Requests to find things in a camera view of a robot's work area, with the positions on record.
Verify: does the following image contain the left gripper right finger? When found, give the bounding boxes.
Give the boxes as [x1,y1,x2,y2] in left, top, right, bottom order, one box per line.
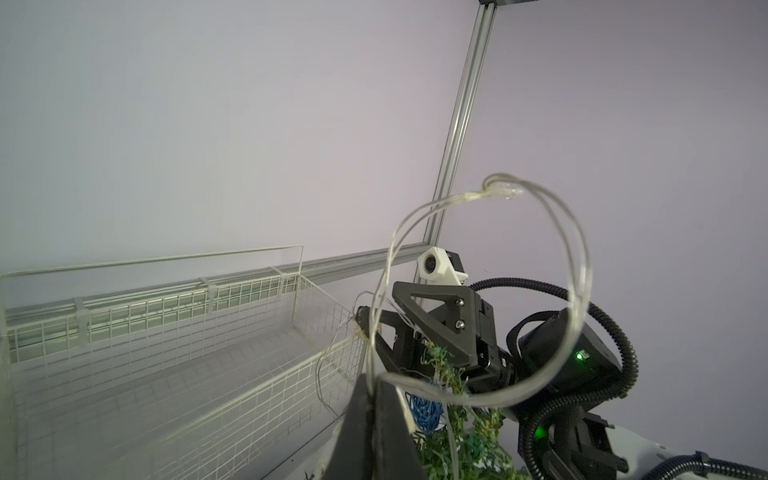
[375,382,426,480]

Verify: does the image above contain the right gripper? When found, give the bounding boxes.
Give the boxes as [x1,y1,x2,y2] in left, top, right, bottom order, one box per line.
[364,281,515,394]

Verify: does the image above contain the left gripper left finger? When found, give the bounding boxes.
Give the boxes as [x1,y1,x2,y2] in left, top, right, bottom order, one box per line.
[322,374,374,480]

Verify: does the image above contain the small green christmas tree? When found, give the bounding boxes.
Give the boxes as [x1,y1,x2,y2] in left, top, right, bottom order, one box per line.
[413,341,529,480]

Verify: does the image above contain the clear string lights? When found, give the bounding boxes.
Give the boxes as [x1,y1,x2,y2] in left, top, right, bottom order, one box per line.
[314,172,594,480]

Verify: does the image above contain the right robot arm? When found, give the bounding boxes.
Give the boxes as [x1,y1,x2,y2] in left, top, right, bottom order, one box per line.
[375,277,767,479]

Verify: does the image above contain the blue rattan ball ornament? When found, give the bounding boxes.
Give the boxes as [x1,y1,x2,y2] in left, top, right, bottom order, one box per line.
[405,393,444,434]

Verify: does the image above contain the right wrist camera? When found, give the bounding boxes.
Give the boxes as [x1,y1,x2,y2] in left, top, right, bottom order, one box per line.
[417,247,468,286]

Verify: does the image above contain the white wire wall basket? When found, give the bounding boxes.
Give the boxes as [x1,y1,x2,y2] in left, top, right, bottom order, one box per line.
[1,245,365,479]

